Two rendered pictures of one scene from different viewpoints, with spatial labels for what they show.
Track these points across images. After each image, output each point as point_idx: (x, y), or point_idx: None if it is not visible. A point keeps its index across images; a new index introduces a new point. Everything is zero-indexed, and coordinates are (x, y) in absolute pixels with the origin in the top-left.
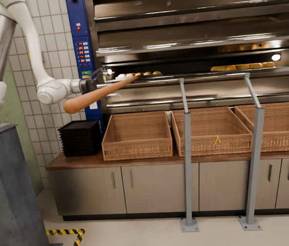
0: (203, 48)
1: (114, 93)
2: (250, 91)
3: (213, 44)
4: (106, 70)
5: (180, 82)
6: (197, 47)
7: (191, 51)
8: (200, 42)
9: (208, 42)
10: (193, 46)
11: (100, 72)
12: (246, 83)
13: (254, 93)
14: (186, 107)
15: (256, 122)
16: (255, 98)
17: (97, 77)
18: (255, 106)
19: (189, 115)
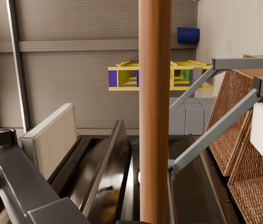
0: (99, 195)
1: (257, 138)
2: (188, 92)
3: (97, 180)
4: (25, 134)
5: (173, 163)
6: (93, 198)
7: (97, 223)
8: (86, 195)
9: (91, 186)
10: (87, 205)
11: (6, 155)
12: (176, 108)
13: (191, 86)
14: (242, 99)
15: (240, 61)
16: (199, 78)
17: (39, 182)
18: (212, 73)
19: (262, 77)
